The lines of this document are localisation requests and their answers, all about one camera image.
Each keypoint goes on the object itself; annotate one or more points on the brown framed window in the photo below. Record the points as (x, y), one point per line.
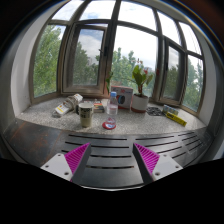
(111, 43)

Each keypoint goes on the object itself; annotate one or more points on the colourful flat book stack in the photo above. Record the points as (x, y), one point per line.
(99, 106)

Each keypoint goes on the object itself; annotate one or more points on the cream mug with black print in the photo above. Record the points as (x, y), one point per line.
(86, 115)

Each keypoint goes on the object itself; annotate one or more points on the white and red printed box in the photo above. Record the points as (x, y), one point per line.
(124, 97)

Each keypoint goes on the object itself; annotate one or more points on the potted plant in white pot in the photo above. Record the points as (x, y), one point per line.
(139, 102)

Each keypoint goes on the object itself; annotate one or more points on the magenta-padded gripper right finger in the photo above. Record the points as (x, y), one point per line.
(146, 158)

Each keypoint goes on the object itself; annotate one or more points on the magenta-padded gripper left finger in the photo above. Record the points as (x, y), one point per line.
(77, 156)

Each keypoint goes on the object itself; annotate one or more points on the flat yellow box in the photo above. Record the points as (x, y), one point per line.
(176, 119)

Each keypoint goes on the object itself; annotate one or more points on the dark patterned flat mat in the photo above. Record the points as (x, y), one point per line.
(155, 111)

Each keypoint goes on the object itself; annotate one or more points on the clear blue-capped water bottle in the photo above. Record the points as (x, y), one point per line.
(112, 108)

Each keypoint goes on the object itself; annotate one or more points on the small pale blue box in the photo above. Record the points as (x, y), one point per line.
(170, 109)

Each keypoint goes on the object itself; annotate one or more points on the flat round red coaster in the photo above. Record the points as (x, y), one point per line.
(106, 126)

